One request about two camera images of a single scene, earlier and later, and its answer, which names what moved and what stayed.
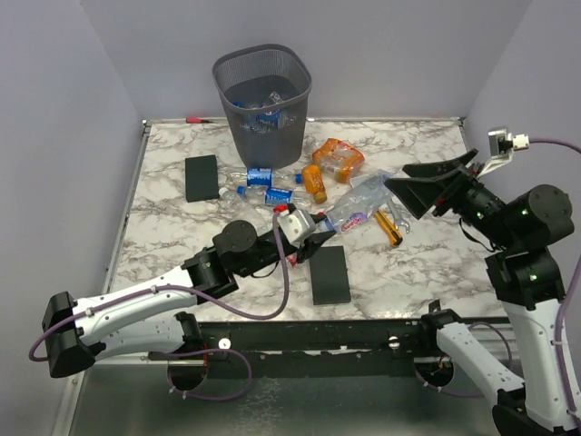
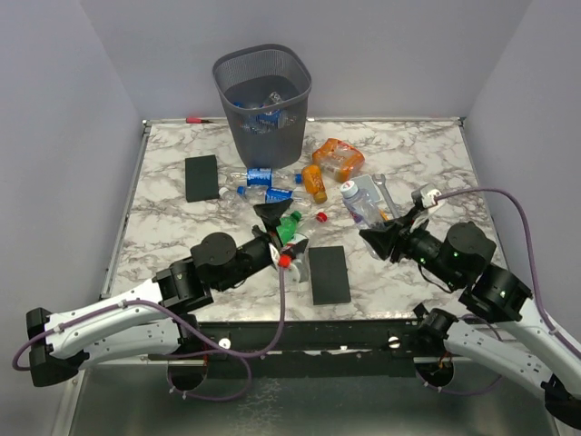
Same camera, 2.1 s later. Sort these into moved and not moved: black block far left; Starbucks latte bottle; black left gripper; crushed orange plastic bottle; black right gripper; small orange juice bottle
Moved: black left gripper; black right gripper
Not moved: small orange juice bottle; crushed orange plastic bottle; black block far left; Starbucks latte bottle
